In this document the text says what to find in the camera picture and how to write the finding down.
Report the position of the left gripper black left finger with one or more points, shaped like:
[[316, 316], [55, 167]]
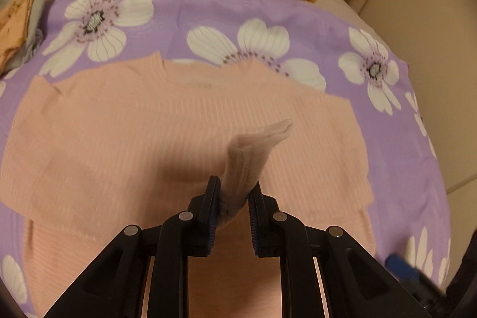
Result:
[[144, 272]]

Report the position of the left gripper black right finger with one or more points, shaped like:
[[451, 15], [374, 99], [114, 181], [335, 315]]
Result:
[[324, 273]]

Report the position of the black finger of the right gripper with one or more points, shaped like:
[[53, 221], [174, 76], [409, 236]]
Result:
[[414, 281]]

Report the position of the pink knit sweater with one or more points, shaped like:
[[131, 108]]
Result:
[[132, 142]]

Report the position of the purple floral bed sheet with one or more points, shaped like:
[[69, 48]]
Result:
[[409, 214]]

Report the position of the grey folded garment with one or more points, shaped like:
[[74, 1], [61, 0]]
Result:
[[33, 39]]

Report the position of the orange cartoon print garment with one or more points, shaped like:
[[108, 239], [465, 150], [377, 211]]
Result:
[[14, 25]]

